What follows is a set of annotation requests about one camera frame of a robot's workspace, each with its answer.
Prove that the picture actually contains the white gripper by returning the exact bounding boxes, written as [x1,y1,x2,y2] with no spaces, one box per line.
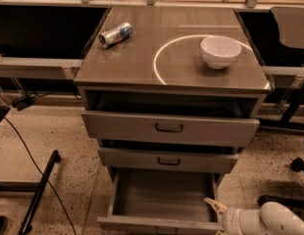
[204,198,248,235]

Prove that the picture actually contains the grey bottom drawer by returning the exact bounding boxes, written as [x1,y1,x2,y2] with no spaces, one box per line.
[98,168,222,235]

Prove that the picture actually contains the grey drawer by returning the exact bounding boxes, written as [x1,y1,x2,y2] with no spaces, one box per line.
[81,111,259,147]
[98,148,238,173]
[98,168,222,235]

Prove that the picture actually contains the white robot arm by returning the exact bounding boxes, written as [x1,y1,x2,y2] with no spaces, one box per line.
[204,198,304,235]

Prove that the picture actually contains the grey middle drawer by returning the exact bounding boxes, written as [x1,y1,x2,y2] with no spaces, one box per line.
[98,148,238,173]

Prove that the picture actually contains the grey top drawer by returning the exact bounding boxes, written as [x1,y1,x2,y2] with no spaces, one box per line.
[81,111,259,147]

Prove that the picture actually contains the grey drawer cabinet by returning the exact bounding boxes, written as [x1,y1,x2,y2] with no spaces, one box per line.
[74,5,272,185]

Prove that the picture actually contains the white ceramic bowl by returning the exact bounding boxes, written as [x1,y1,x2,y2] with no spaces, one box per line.
[200,36,241,70]

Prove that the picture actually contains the crushed silver blue can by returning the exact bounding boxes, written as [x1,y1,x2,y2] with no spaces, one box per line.
[99,23,132,48]

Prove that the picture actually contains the grey chair backrest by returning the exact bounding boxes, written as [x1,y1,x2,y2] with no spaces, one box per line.
[271,7,304,49]

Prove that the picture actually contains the black shoe tip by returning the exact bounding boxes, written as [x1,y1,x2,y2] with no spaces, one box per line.
[0,215,8,235]

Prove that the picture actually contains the black stand leg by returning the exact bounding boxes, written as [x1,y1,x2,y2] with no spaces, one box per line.
[0,150,61,235]

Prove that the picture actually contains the black floor cable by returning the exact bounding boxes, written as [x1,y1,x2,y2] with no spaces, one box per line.
[0,81,77,235]

